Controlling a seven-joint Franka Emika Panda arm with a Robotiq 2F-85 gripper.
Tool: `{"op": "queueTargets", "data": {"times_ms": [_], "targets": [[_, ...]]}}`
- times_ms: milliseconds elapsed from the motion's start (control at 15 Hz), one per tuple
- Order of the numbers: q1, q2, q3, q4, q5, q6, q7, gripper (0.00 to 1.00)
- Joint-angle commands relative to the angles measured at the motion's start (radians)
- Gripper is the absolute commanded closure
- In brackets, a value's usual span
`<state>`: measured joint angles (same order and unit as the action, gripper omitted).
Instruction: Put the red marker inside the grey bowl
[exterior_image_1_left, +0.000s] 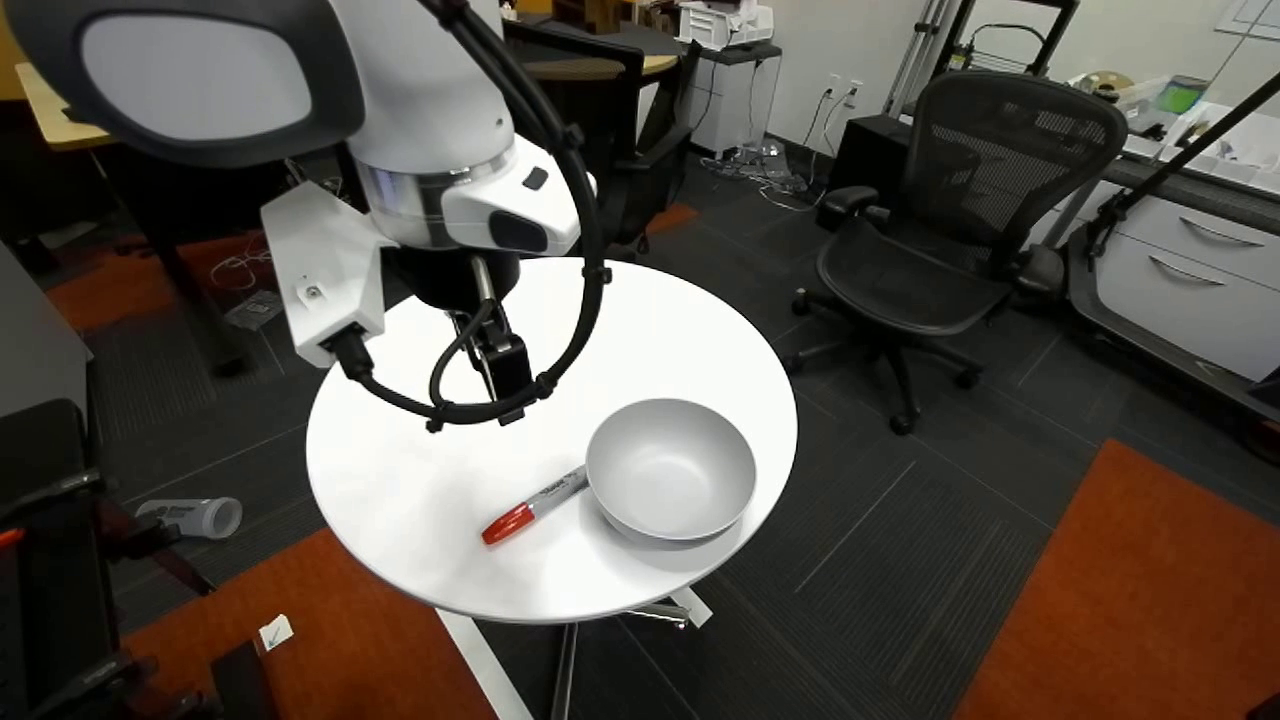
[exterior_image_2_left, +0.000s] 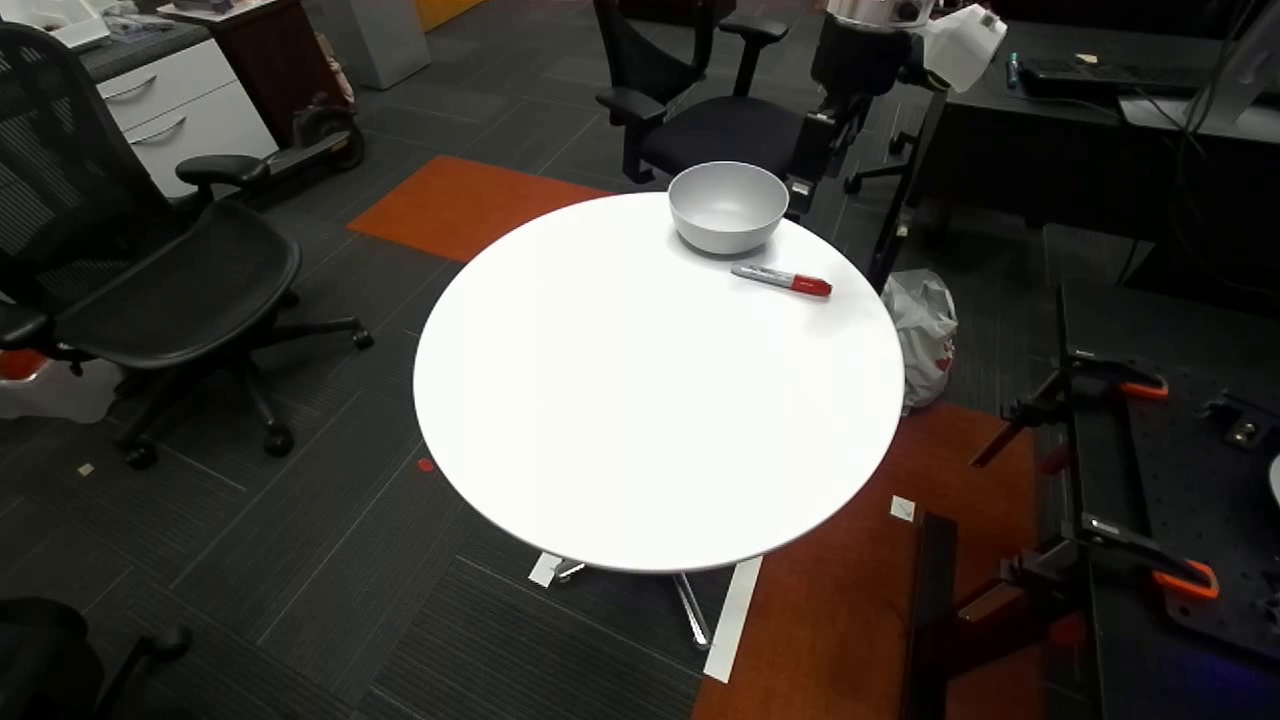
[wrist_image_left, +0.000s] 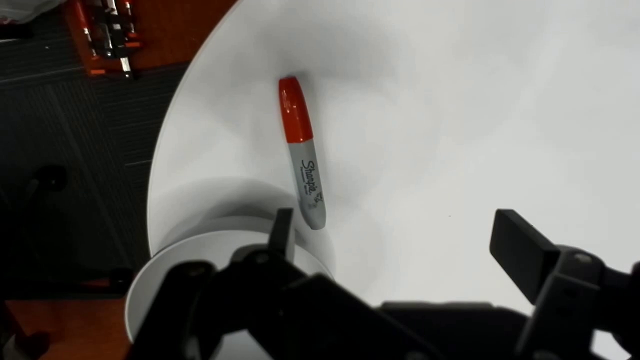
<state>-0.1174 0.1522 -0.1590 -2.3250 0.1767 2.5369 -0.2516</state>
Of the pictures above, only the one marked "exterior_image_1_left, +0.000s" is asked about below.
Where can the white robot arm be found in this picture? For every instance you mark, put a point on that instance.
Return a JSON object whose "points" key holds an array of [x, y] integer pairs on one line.
{"points": [[413, 92]]}

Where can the black mesh office chair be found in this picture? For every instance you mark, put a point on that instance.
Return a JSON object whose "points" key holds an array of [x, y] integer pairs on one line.
{"points": [[935, 264]]}

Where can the red marker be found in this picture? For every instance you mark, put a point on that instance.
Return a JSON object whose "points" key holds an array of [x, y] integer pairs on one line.
{"points": [[512, 517]]}

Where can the small white paper piece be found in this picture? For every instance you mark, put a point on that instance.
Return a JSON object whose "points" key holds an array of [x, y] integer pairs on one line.
{"points": [[277, 635]]}

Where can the white drawer cabinet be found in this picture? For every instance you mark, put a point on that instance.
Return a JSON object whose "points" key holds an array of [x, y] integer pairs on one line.
{"points": [[1185, 286]]}

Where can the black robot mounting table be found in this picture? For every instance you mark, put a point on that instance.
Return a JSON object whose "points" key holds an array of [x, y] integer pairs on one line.
{"points": [[42, 361]]}

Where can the dark grey desk top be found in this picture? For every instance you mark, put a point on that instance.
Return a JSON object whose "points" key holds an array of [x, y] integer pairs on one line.
{"points": [[1203, 180]]}

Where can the black upright post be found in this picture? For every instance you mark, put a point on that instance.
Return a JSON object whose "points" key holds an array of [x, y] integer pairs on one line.
{"points": [[241, 685]]}

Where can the white table base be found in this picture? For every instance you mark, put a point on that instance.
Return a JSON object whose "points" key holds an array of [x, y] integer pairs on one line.
{"points": [[495, 665]]}

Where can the grey bowl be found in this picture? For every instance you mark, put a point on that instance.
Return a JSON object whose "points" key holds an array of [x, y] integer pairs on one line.
{"points": [[675, 466]]}

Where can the black computer tower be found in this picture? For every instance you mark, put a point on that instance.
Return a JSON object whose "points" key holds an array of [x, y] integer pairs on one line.
{"points": [[875, 161]]}

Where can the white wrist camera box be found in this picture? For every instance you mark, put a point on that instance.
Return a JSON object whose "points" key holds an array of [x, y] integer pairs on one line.
{"points": [[321, 275]]}

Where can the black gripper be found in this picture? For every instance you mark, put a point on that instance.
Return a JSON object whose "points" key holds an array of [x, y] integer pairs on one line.
{"points": [[454, 281]]}

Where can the clear plastic bag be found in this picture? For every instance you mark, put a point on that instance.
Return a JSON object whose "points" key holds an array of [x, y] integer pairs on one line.
{"points": [[192, 517]]}

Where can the black tripod stand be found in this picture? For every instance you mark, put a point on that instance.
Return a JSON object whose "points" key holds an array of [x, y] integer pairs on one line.
{"points": [[935, 42]]}

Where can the beige wooden desk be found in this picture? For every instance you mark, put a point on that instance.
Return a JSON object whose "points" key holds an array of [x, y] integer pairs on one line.
{"points": [[60, 114]]}

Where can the green screen device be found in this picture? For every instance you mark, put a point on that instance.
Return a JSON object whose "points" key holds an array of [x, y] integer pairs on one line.
{"points": [[1182, 98]]}

